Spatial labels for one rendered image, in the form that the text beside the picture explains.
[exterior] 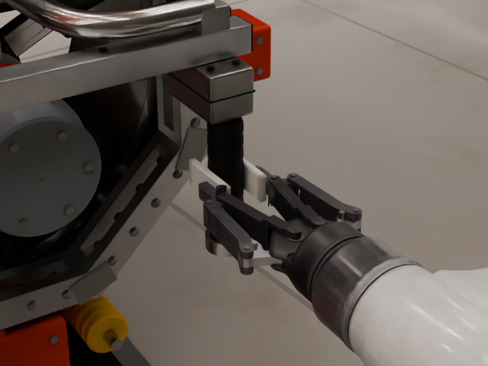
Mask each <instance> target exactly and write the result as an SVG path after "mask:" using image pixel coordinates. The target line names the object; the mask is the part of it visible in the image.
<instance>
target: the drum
mask: <svg viewBox="0 0 488 366"><path fill-rule="evenodd" d="M1 55H2V59H0V68H4V67H7V66H11V65H17V64H20V63H21V62H20V61H19V60H17V59H16V58H14V57H12V56H11V55H8V54H5V53H3V52H2V53H1ZM100 174H101V157H100V152H99V148H98V146H97V143H96V142H95V140H94V138H93V136H92V135H91V134H90V133H89V132H88V131H87V130H86V129H85V128H84V125H83V124H82V122H81V119H80V118H79V117H78V115H77V114H76V112H75V111H74V110H73V109H72V108H71V107H70V106H69V105H68V104H67V103H66V102H65V101H64V100H63V99H58V100H55V101H51V102H46V103H42V104H39V105H34V106H30V107H25V108H22V109H19V110H13V111H9V112H6V113H1V114H0V230H1V231H2V232H5V233H7V234H10V235H14V236H19V237H35V236H40V235H46V234H49V233H50V232H54V231H56V230H58V229H60V228H62V227H64V226H65V225H66V224H69V223H70V222H71V221H72V220H74V219H75V218H76V217H77V216H78V215H79V214H80V213H81V212H82V211H83V210H84V209H85V207H87V205H88V204H89V202H90V200H91V199H92V197H93V196H94V194H95V192H96V189H97V186H98V184H99V179H100Z"/></svg>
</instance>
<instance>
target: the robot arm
mask: <svg viewBox="0 0 488 366"><path fill-rule="evenodd" d="M243 161H244V169H243V173H244V182H243V186H244V190H246V191H247V192H249V193H250V194H251V195H252V196H254V197H255V199H257V200H258V201H259V202H261V203H262V202H264V201H266V199H267V195H268V207H269V204H271V206H274V207H275V209H276V210H277V211H278V212H279V214H280V215H281V216H282V217H283V218H284V220H283V219H281V218H279V217H278V216H275V215H271V216H267V215H266V214H264V213H262V212H260V211H259V210H257V209H255V208H254V207H252V206H250V205H248V204H247V203H244V202H243V201H241V200H239V199H237V198H236V197H234V196H232V195H231V187H230V186H229V185H228V184H227V183H226V182H224V181H223V180H222V179H220V178H219V177H218V176H217V175H215V174H214V173H213V172H212V171H210V170H209V169H208V168H206V167H205V166H204V165H203V164H202V163H200V162H199V161H198V160H196V159H195V158H192V159H190V160H189V173H190V185H191V186H192V187H194V188H195V189H196V190H197V191H198V192H199V198H200V199H201V200H202V201H203V224H204V226H205V227H206V228H207V229H208V231H209V232H210V233H211V234H212V235H213V236H214V237H215V238H216V239H217V240H218V241H219V242H220V243H221V244H222V245H223V246H224V247H225V248H226V249H227V250H228V251H229V252H230V253H231V254H232V256H233V257H234V258H235V259H236V260H237V261H238V264H239V268H240V272H241V273H242V274H243V275H251V274H253V267H259V266H268V265H270V267H271V268H273V269H274V270H276V271H278V272H282V273H284V274H286V275H287V276H288V278H289V279H290V281H291V282H292V283H293V286H294V287H295V288H296V290H297V291H298V292H299V293H300V294H301V295H303V296H304V297H305V298H306V299H307V300H309V301H310V302H311V303H312V306H313V310H314V313H315V315H316V316H317V319H318V320H319V321H320V322H321V323H322V324H323V325H324V326H326V327H327V328H328V329H329V330H330V331H331V332H333V333H334V334H335V335H336V336H337V337H338V338H340V339H341V340H342V341H343V342H344V344H345V345H346V346H347V347H348V348H349V349H350V350H351V351H352V352H354V353H355V354H357V355H358V356H359V358H360V359H361V360H362V361H363V363H364V365H365V366H488V268H483V269H472V270H439V271H437V272H435V273H431V272H429V271H428V270H426V269H424V268H423V267H422V266H421V265H420V264H419V263H418V262H416V261H414V260H412V259H410V258H409V257H407V256H406V255H404V254H403V253H402V252H401V251H399V250H398V249H396V248H395V247H394V246H392V245H391V244H390V243H388V242H387V241H385V240H384V239H382V238H379V237H371V236H365V235H363V234H362V233H361V223H362V210H361V209H360V208H356V207H354V206H350V205H347V204H345V203H342V202H341V201H339V200H338V199H336V198H334V197H333V196H332V195H330V194H328V193H326V192H325V191H324V190H322V189H320V188H319V187H317V186H316V185H314V184H312V183H311V182H309V181H308V180H306V179H305V178H303V177H302V176H300V175H298V174H295V173H291V174H288V175H287V178H284V179H281V178H280V177H279V176H277V175H271V174H270V173H269V172H268V171H266V170H264V169H263V168H262V167H260V166H254V165H252V164H251V163H250V162H248V161H247V160H246V159H245V158H243ZM299 190H300V192H298V191H299ZM251 238H252V239H253V240H251ZM258 243H260V244H261V246H262V248H263V250H262V249H261V248H260V247H259V246H258Z"/></svg>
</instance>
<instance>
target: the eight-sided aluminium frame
mask: <svg viewBox="0 0 488 366"><path fill-rule="evenodd" d="M156 86H157V102H158V130H157V131H156V133H155V134H154V135H153V137H152V138H151V140H150V141H149V142H148V143H147V145H146V146H145V148H144V149H143V150H142V151H141V153H140V154H139V155H138V157H137V158H136V160H135V161H134V162H133V163H132V165H131V166H130V168H129V169H128V171H127V172H126V173H125V174H124V175H123V177H122V178H121V180H120V181H119V183H117V185H116V186H115V188H114V189H113V191H112V192H111V193H110V194H109V195H108V197H107V198H106V200H105V201H104V203H103V204H102V205H101V206H100V207H99V209H98V210H97V212H96V213H95V215H93V217H92V218H91V220H90V221H89V223H88V224H87V225H86V226H85V228H84V229H83V231H82V232H81V234H80V235H79V236H78V237H77V238H76V240H75V241H74V243H73V244H72V245H71V246H70V248H69V249H67V250H66V251H65V252H62V253H58V254H55V255H53V256H49V257H46V258H43V259H39V260H37V261H32V262H30V263H27V264H23V265H21V266H18V267H14V268H11V269H8V270H4V271H2V272H0V330H3V329H5V328H9V327H12V326H14V325H18V324H20V323H23V322H27V321H28V320H32V319H35V318H37V317H41V316H44V315H46V314H50V313H52V312H55V311H58V310H61V309H64V308H67V307H69V306H73V305H76V304H80V305H83V304H85V303H86V302H87V301H88V300H90V299H93V298H96V297H99V296H101V295H102V294H103V293H104V292H105V291H106V289H107V288H108V286H109V285H110V284H111V283H113V282H115V281H116V280H117V277H116V275H117V274H118V273H119V272H120V270H121V269H122V268H123V266H124V265H125V263H126V262H127V261H128V260H129V258H130V257H131V255H132V254H133V253H134V252H135V250H136V249H137V248H138V246H139V245H140V243H141V242H142V241H143V240H144V238H145V237H146V236H147V234H148V233H149V231H150V230H151V229H152V228H153V226H154V225H155V223H156V222H157V221H158V220H159V218H160V217H161V216H162V214H163V213H164V211H165V210H166V209H167V208H168V206H169V205H170V204H171V202H172V201H173V199H174V198H175V197H176V196H177V194H178V193H179V191H180V190H181V189H182V188H183V186H184V185H185V184H186V182H187V181H188V179H189V178H190V173H189V160H190V159H192V158H195V159H196V160H198V161H199V162H200V163H201V162H202V161H203V159H204V158H205V157H206V156H207V154H208V152H207V147H208V145H207V133H208V132H207V121H205V120H204V119H202V118H201V117H200V116H199V115H198V114H196V113H195V112H193V111H192V110H191V109H189V108H188V107H187V106H186V105H184V104H183V103H181V102H180V101H179V100H178V99H176V98H175V97H173V96H172V95H171V94H169V92H168V90H167V76H166V73H165V74H161V75H158V76H156Z"/></svg>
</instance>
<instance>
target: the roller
mask: <svg viewBox="0 0 488 366"><path fill-rule="evenodd" d="M60 311H61V312H62V313H63V315H64V316H65V317H66V319H67V320H68V322H69V323H70V324H71V325H72V326H73V328H74V329H75V330H76V332H77V333H78V334H79V335H80V337H81V338H82V339H83V340H84V342H85V343H86V344H87V346H88V347H89V348H90V349H91V350H92V351H94V352H96V353H106V352H109V351H112V350H113V351H117V350H119V349H120V348H121V347H122V345H123V340H124V339H125V337H126V335H127V333H128V323H127V321H126V319H125V318H124V317H123V316H122V315H121V314H120V312H119V311H118V310H117V309H116V308H115V307H114V306H113V305H112V303H111V302H110V301H109V300H108V299H107V297H106V296H105V295H104V294H102V295H101V296H99V297H96V298H93V299H90V300H88V301H87V302H86V303H85V304H83V305H80V304H76V305H73V306H69V307H67V308H64V309H61V310H60Z"/></svg>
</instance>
